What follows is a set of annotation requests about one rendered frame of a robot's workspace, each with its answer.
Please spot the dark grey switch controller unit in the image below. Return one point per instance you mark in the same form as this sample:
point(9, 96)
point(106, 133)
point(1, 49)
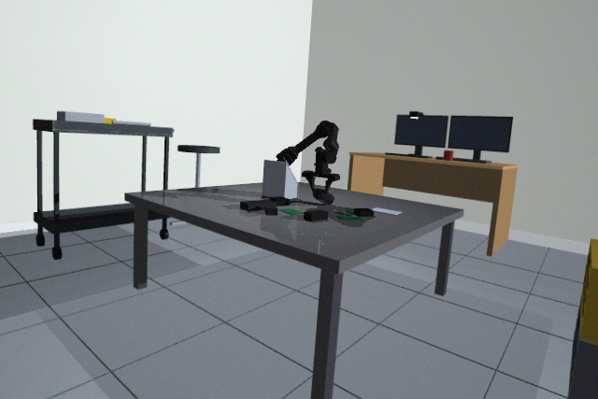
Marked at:
point(323, 197)

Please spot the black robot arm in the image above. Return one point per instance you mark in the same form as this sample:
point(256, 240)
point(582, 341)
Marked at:
point(325, 128)

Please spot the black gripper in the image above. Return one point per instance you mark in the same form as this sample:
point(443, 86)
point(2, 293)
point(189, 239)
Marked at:
point(320, 171)

